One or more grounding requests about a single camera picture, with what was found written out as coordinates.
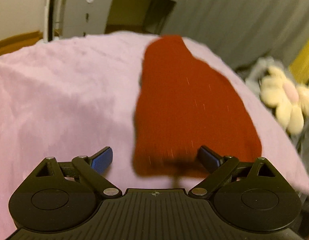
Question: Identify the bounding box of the white standing panel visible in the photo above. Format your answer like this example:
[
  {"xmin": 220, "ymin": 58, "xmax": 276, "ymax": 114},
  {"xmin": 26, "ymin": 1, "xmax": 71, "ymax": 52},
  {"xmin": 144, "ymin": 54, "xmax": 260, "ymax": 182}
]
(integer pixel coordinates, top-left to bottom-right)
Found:
[{"xmin": 43, "ymin": 0, "xmax": 56, "ymax": 43}]

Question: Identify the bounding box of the pink fluffy bed blanket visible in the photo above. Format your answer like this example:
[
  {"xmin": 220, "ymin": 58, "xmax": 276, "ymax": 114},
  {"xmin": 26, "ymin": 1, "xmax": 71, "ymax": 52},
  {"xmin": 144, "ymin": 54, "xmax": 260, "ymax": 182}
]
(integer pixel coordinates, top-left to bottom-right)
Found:
[{"xmin": 0, "ymin": 31, "xmax": 309, "ymax": 240}]

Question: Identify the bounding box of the grey drawer cabinet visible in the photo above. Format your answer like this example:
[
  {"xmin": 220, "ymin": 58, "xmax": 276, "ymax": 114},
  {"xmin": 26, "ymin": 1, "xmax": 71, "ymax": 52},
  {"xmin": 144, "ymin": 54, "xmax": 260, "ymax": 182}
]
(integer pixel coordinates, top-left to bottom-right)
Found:
[{"xmin": 59, "ymin": 0, "xmax": 113, "ymax": 38}]

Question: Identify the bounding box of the grey curtain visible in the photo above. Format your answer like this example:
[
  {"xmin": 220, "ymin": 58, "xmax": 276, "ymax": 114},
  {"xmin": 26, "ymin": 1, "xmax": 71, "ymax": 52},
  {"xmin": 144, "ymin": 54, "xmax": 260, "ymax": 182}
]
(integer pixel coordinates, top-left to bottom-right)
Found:
[{"xmin": 161, "ymin": 0, "xmax": 309, "ymax": 68}]

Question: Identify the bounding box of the red knitted sweater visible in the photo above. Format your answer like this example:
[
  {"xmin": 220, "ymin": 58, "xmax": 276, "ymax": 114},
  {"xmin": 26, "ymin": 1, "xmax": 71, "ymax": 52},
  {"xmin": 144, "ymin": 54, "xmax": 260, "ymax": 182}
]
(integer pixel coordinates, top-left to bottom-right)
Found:
[{"xmin": 133, "ymin": 35, "xmax": 262, "ymax": 178}]

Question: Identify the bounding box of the cream flower plush pillow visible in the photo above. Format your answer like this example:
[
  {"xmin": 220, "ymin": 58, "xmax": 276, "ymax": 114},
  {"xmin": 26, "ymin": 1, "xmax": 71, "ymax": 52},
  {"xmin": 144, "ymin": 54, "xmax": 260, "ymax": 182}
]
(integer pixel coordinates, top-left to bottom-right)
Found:
[{"xmin": 260, "ymin": 66, "xmax": 309, "ymax": 135}]

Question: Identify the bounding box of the yellow curtain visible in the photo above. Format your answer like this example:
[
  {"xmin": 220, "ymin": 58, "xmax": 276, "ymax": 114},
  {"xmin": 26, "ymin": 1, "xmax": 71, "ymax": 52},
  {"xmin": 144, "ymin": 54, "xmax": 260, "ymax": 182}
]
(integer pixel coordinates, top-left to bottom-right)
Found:
[{"xmin": 289, "ymin": 39, "xmax": 309, "ymax": 85}]

